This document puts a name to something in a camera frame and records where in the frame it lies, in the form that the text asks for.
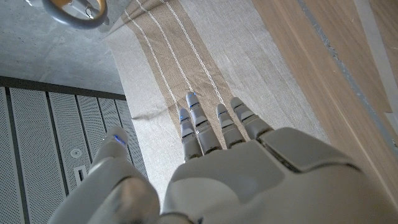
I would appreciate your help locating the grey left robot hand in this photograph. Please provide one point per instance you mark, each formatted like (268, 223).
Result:
(264, 186)

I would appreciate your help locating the orange and grey scissors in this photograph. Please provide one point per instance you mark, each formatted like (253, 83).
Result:
(74, 23)

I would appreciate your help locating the grey tape table outline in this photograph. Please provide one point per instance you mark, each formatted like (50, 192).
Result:
(335, 59)

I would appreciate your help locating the clear tape strip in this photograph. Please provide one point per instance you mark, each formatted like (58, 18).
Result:
(376, 46)

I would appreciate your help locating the beige striped curtain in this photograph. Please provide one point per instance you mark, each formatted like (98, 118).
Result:
(233, 56)

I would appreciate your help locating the small rectangular ceiling fixture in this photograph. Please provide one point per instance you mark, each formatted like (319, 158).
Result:
(80, 175)

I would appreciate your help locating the small round ceiling fixture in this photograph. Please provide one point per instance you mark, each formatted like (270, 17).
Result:
(76, 153)

